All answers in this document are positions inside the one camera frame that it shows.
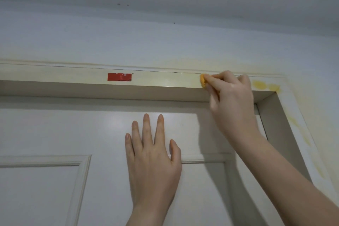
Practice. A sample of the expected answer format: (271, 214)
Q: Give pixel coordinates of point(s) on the white panelled door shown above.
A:
(106, 159)

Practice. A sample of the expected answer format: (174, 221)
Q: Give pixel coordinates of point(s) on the red tape strip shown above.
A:
(119, 77)

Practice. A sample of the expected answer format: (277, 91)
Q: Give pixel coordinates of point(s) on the person's left thumb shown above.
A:
(175, 151)

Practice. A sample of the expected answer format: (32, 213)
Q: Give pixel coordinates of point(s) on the person's right hand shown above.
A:
(231, 106)

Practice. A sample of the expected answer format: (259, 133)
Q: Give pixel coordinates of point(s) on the person's left little finger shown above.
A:
(129, 147)

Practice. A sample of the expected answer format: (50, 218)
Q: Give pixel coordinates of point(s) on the person's left hand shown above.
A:
(152, 171)

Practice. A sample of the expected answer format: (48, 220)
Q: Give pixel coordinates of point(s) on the person's right forearm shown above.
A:
(286, 183)

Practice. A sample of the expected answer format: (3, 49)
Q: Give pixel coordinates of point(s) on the person's right thumb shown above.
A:
(211, 93)

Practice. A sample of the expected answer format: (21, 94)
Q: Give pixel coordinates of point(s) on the person's left middle finger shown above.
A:
(147, 129)

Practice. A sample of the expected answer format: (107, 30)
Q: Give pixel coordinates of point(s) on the person's left forearm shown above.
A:
(147, 216)

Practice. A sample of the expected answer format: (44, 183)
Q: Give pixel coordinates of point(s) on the yellow cleaning sponge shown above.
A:
(204, 81)

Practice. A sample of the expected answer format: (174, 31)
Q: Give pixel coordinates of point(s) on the cream door frame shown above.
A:
(169, 85)

